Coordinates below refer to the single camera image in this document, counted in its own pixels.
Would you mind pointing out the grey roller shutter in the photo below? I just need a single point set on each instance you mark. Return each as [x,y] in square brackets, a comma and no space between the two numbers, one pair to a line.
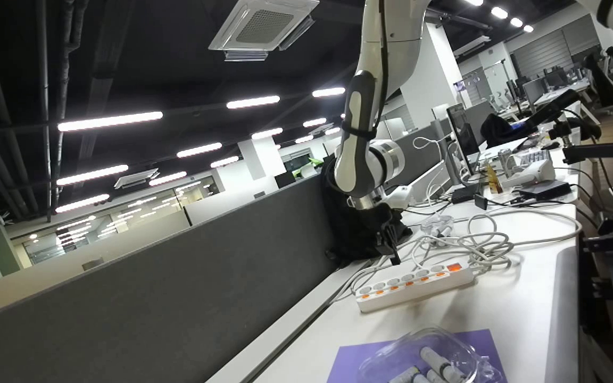
[543,53]

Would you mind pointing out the yellow bottle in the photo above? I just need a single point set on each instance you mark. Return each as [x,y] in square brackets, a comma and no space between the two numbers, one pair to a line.
[494,181]

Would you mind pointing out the white power strip orange switches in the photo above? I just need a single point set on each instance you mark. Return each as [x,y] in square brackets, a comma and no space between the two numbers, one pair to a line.
[413,284]

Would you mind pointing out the monitor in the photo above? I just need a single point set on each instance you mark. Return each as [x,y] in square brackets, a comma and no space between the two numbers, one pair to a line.
[465,135]

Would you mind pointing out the black power adapter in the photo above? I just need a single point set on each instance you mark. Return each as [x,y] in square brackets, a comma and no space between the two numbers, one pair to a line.
[463,193]

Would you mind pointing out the black flat box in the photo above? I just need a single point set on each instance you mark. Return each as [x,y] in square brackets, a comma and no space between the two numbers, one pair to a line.
[546,189]

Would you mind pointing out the white desk phone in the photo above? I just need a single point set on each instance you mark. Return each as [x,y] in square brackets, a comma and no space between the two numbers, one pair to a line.
[532,173]

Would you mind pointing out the small ceiling air conditioner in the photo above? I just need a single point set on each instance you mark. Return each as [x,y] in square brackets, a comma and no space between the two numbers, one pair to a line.
[135,178]

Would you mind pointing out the camera on mount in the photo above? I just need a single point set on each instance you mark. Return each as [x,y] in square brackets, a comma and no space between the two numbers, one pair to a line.
[578,127]

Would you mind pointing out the grey desk partition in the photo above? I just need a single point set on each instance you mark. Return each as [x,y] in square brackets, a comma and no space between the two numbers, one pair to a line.
[152,303]

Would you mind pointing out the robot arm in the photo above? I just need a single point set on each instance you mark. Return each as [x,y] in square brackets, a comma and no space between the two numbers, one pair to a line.
[370,159]

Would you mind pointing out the heap of grey markers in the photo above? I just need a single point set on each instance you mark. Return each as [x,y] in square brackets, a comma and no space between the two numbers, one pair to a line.
[437,364]

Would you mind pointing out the clear plastic container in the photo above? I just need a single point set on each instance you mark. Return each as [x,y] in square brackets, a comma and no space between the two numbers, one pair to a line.
[391,354]

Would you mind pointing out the keyboard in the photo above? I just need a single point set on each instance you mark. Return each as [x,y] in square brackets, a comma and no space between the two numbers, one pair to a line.
[535,157]

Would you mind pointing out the purple mat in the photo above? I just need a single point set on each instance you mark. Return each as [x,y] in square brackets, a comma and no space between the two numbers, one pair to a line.
[346,361]

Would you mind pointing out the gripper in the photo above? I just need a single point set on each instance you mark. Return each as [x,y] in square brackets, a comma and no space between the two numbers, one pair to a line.
[378,221]

